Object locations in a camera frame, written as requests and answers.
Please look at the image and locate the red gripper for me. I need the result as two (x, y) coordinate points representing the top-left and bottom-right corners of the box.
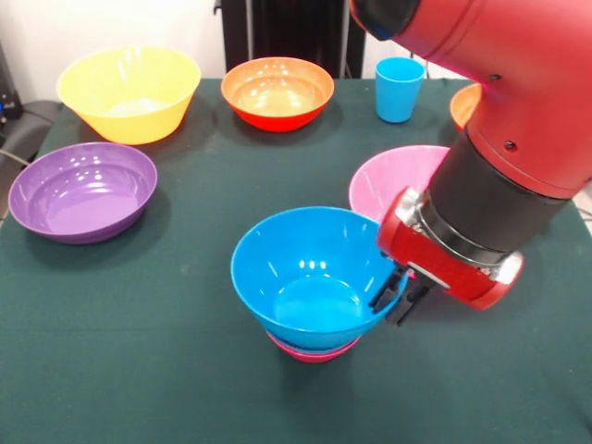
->
(368, 186), (525, 328)

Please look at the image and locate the deep blue bowl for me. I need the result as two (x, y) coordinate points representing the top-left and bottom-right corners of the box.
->
(230, 205), (410, 352)

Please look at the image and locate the small red bowl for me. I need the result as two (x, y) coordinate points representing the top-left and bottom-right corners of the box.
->
(266, 333), (364, 364)

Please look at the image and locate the large pink bowl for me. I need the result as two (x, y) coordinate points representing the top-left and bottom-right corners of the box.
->
(348, 144), (452, 225)

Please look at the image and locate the orange bowl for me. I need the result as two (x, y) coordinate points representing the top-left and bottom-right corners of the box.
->
(450, 82), (483, 132)
(220, 56), (336, 134)

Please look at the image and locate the blue cup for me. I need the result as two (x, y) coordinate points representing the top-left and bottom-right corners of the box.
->
(374, 55), (427, 124)

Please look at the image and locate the dark green table cloth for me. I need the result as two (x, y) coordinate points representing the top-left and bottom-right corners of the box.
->
(0, 77), (592, 444)

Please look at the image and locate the large yellow bowl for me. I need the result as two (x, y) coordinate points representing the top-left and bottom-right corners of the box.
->
(55, 45), (202, 146)

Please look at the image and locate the purple bowl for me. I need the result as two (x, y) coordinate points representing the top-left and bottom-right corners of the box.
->
(7, 142), (159, 245)

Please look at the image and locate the grey padded seat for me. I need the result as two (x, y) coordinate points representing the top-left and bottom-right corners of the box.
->
(0, 99), (64, 161)

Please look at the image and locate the black device box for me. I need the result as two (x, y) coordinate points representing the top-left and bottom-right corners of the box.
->
(0, 41), (22, 140)

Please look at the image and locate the black wall cable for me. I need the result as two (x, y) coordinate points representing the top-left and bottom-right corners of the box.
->
(409, 53), (435, 79)

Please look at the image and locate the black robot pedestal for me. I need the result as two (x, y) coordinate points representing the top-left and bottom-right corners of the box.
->
(213, 0), (367, 80)

